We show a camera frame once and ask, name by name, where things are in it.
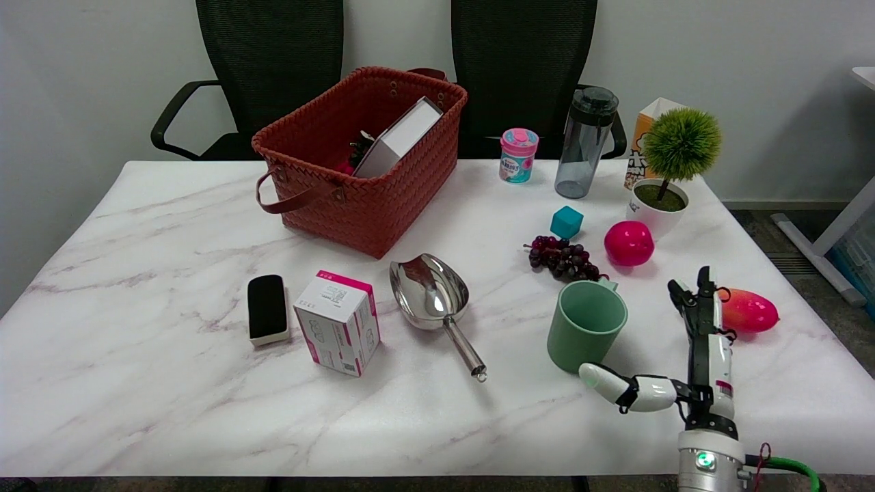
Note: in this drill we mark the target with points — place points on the purple toy grape bunch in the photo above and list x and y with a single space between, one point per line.
564 260

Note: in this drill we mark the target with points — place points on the red woven basket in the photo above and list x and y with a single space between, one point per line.
383 205

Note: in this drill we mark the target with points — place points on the shiny metal scoop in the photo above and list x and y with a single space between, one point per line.
427 290

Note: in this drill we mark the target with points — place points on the teal jar with pink lid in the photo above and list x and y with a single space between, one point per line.
517 160

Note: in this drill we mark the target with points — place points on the green topiary in white pot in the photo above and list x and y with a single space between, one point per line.
680 143

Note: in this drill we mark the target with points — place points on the teal cube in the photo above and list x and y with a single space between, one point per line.
566 223

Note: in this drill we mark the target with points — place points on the pink white cardboard box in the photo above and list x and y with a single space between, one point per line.
335 321

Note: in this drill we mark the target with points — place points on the orange white carton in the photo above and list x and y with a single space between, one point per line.
639 147

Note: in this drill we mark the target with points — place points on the black mesh office chair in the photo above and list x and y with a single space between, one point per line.
523 61
270 61

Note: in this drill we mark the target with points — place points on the white side desk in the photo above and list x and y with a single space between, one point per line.
847 219

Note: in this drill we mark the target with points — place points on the orange pink toy mango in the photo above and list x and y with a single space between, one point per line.
752 312

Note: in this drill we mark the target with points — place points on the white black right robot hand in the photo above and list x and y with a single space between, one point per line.
714 362

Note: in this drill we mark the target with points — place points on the black whiteboard eraser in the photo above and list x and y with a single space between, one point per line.
266 307

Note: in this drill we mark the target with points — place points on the pink toy apple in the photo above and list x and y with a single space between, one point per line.
627 244

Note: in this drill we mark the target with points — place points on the green mug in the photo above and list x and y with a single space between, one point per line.
581 342

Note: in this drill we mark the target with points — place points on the dark small item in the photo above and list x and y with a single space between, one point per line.
360 147

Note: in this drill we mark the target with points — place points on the pink small item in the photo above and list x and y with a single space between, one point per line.
345 168

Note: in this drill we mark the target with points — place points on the grey white flat box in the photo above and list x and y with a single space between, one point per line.
403 137

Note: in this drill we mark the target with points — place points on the grey transparent water bottle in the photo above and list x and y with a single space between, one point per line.
581 150

